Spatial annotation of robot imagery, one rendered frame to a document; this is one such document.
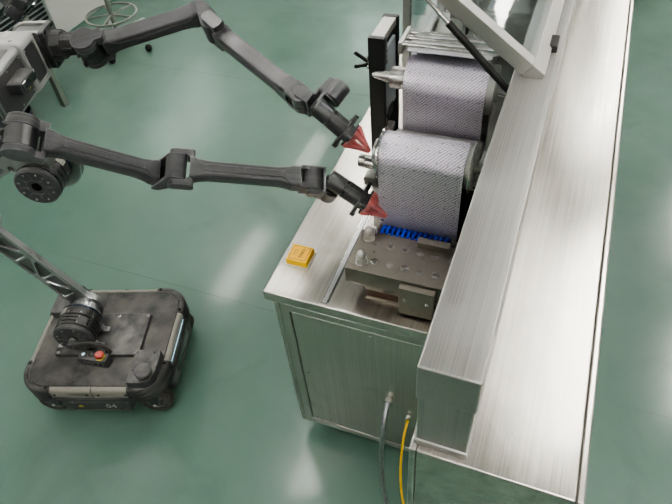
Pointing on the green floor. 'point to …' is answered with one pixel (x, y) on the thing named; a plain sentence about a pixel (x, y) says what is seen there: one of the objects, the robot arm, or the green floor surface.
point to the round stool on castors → (113, 16)
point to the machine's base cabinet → (351, 373)
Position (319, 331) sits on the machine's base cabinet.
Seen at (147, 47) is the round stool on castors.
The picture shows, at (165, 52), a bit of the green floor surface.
